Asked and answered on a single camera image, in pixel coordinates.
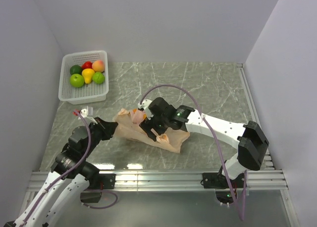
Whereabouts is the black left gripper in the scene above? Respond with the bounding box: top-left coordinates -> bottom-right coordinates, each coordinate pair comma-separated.
82,116 -> 118,158

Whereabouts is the translucent orange plastic bag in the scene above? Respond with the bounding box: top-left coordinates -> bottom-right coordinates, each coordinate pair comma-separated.
112,108 -> 191,154

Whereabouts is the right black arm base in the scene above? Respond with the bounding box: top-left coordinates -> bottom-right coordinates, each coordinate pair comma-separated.
200,172 -> 237,206

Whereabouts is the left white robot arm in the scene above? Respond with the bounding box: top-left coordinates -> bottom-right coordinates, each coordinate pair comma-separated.
5,117 -> 118,227

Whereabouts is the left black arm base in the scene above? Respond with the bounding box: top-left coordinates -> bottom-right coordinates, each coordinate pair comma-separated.
69,174 -> 118,210

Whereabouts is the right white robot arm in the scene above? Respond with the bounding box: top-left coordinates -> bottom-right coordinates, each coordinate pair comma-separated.
138,97 -> 269,189

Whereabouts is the light green round fruit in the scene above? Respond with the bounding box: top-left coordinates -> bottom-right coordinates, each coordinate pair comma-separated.
92,72 -> 105,84

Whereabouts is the peach fruit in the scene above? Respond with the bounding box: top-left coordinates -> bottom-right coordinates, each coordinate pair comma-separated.
92,60 -> 105,73

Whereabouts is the red fruit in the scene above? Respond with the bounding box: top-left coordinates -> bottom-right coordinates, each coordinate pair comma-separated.
81,61 -> 93,70

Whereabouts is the dark green fruit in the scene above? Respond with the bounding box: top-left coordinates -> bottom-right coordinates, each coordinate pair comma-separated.
69,64 -> 82,75

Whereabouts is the white perforated plastic basket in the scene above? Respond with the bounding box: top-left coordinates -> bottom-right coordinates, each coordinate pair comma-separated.
58,50 -> 109,105

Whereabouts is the green apple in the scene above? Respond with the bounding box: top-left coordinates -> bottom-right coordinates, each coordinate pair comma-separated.
69,73 -> 85,88

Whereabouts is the yellow pear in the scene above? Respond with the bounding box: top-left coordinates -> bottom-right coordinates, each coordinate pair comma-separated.
82,68 -> 95,84

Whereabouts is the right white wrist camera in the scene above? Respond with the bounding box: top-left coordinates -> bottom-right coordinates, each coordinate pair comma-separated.
138,99 -> 153,120

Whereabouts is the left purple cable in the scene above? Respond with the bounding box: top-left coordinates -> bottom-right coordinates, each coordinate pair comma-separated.
21,112 -> 119,227

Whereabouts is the purple cable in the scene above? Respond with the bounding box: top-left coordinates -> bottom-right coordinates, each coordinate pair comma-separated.
21,112 -> 119,227
139,84 -> 248,222

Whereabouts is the aluminium mounting rail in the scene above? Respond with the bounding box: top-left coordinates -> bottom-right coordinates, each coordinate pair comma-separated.
14,170 -> 289,227

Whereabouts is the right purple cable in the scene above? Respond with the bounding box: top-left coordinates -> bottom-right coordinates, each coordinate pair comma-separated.
139,84 -> 248,222

